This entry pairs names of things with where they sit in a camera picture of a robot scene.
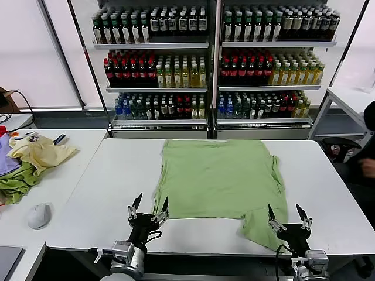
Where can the blue water bottle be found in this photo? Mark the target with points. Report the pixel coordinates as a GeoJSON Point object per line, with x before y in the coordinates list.
{"type": "Point", "coordinates": [221, 110]}
{"type": "Point", "coordinates": [126, 111]}
{"type": "Point", "coordinates": [230, 110]}
{"type": "Point", "coordinates": [118, 111]}

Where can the white computer mouse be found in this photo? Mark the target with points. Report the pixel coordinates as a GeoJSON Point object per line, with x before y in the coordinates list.
{"type": "Point", "coordinates": [39, 216]}

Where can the blue white striped item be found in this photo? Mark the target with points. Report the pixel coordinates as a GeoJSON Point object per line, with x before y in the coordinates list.
{"type": "Point", "coordinates": [60, 139]}

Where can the white side table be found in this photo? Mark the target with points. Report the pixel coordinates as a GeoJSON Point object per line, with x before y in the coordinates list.
{"type": "Point", "coordinates": [345, 96]}

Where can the person's black sleeve forearm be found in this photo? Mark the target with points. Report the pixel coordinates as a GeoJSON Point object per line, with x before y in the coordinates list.
{"type": "Point", "coordinates": [371, 117]}

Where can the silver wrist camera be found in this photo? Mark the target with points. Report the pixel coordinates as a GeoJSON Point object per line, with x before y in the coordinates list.
{"type": "Point", "coordinates": [316, 257]}
{"type": "Point", "coordinates": [123, 248]}

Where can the green cap yellow tea bottle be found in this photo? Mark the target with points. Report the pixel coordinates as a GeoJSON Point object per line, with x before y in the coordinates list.
{"type": "Point", "coordinates": [311, 76]}
{"type": "Point", "coordinates": [276, 76]}
{"type": "Point", "coordinates": [319, 76]}
{"type": "Point", "coordinates": [284, 76]}
{"type": "Point", "coordinates": [302, 76]}
{"type": "Point", "coordinates": [293, 76]}

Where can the small dark bottle white label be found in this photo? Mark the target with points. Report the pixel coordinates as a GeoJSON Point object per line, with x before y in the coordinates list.
{"type": "Point", "coordinates": [149, 111]}
{"type": "Point", "coordinates": [156, 111]}
{"type": "Point", "coordinates": [276, 109]}
{"type": "Point", "coordinates": [268, 109]}

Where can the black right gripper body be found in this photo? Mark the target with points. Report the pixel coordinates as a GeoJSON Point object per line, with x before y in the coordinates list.
{"type": "Point", "coordinates": [293, 234]}

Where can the pale yellow garment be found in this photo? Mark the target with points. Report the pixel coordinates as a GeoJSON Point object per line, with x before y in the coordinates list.
{"type": "Point", "coordinates": [44, 155]}

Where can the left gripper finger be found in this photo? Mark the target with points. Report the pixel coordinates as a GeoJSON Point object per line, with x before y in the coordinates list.
{"type": "Point", "coordinates": [164, 205]}
{"type": "Point", "coordinates": [137, 202]}

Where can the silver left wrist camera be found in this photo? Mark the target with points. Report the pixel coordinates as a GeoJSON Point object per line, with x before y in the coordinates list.
{"type": "Point", "coordinates": [123, 248]}

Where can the small pale yellow drink bottle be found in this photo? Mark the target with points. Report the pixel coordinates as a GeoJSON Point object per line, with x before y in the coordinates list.
{"type": "Point", "coordinates": [298, 109]}
{"type": "Point", "coordinates": [305, 109]}
{"type": "Point", "coordinates": [194, 111]}
{"type": "Point", "coordinates": [201, 111]}

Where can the brown cardboard box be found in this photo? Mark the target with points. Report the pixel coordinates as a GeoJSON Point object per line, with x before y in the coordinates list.
{"type": "Point", "coordinates": [11, 102]}

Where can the person's hand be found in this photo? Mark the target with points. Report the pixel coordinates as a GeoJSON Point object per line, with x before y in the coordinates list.
{"type": "Point", "coordinates": [368, 167]}

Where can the black office chair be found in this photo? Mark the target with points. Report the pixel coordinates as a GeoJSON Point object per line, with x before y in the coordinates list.
{"type": "Point", "coordinates": [340, 141]}

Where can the dark bottle white square label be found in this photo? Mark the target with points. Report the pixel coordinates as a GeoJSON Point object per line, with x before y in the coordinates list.
{"type": "Point", "coordinates": [163, 24]}
{"type": "Point", "coordinates": [183, 24]}
{"type": "Point", "coordinates": [202, 24]}
{"type": "Point", "coordinates": [154, 24]}
{"type": "Point", "coordinates": [193, 24]}
{"type": "Point", "coordinates": [173, 24]}

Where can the pink white clothes pile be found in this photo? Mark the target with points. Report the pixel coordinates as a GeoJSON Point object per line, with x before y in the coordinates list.
{"type": "Point", "coordinates": [335, 150]}

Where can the green tinted drink bottle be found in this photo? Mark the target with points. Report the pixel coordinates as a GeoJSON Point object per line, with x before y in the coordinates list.
{"type": "Point", "coordinates": [238, 110]}
{"type": "Point", "coordinates": [141, 111]}
{"type": "Point", "coordinates": [134, 111]}
{"type": "Point", "coordinates": [246, 110]}

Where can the grey laptop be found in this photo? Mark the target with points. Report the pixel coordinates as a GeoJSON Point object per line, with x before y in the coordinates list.
{"type": "Point", "coordinates": [8, 260]}

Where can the red cloth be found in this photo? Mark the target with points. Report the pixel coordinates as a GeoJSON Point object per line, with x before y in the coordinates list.
{"type": "Point", "coordinates": [2, 130]}

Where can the small red cap cola bottle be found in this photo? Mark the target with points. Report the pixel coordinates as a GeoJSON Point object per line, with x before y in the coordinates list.
{"type": "Point", "coordinates": [291, 109]}
{"type": "Point", "coordinates": [187, 111]}
{"type": "Point", "coordinates": [179, 111]}
{"type": "Point", "coordinates": [283, 109]}

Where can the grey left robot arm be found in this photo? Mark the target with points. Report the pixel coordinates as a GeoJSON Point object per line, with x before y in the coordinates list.
{"type": "Point", "coordinates": [132, 263]}

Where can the light green t-shirt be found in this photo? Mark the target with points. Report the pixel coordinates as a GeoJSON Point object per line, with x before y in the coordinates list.
{"type": "Point", "coordinates": [219, 175]}

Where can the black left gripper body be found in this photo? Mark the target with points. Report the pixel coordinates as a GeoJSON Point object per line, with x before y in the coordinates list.
{"type": "Point", "coordinates": [143, 225]}

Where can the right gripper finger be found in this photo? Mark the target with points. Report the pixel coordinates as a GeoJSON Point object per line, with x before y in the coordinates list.
{"type": "Point", "coordinates": [301, 211]}
{"type": "Point", "coordinates": [271, 212]}

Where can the small dark drink bottle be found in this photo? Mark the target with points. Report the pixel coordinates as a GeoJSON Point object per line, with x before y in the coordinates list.
{"type": "Point", "coordinates": [261, 110]}
{"type": "Point", "coordinates": [164, 111]}
{"type": "Point", "coordinates": [171, 111]}
{"type": "Point", "coordinates": [253, 110]}

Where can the black drinks shelf rack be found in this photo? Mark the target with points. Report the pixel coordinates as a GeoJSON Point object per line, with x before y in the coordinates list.
{"type": "Point", "coordinates": [146, 46]}
{"type": "Point", "coordinates": [278, 44]}

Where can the dark bottle beige label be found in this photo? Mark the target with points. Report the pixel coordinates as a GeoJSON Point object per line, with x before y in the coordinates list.
{"type": "Point", "coordinates": [307, 24]}
{"type": "Point", "coordinates": [334, 24]}
{"type": "Point", "coordinates": [297, 24]}
{"type": "Point", "coordinates": [316, 24]}
{"type": "Point", "coordinates": [287, 24]}
{"type": "Point", "coordinates": [325, 24]}

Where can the green cap dark tea bottle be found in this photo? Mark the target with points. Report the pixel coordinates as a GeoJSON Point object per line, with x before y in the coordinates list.
{"type": "Point", "coordinates": [144, 32]}
{"type": "Point", "coordinates": [267, 30]}
{"type": "Point", "coordinates": [277, 30]}
{"type": "Point", "coordinates": [135, 32]}
{"type": "Point", "coordinates": [125, 32]}
{"type": "Point", "coordinates": [228, 30]}
{"type": "Point", "coordinates": [248, 30]}
{"type": "Point", "coordinates": [116, 32]}
{"type": "Point", "coordinates": [106, 32]}
{"type": "Point", "coordinates": [97, 32]}
{"type": "Point", "coordinates": [257, 30]}
{"type": "Point", "coordinates": [238, 30]}

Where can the purple garment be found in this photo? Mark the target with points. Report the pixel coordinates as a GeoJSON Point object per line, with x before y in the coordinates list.
{"type": "Point", "coordinates": [6, 158]}

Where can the green terry garment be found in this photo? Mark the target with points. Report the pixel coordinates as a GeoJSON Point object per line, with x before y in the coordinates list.
{"type": "Point", "coordinates": [17, 181]}

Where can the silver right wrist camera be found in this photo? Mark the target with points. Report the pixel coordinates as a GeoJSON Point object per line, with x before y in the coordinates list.
{"type": "Point", "coordinates": [316, 257]}

